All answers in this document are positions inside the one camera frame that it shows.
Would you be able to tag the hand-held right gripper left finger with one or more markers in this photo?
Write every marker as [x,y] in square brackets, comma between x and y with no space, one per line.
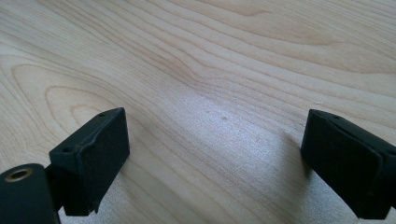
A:
[93,165]

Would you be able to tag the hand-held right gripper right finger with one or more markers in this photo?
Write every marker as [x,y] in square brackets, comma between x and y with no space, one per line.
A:
[345,168]

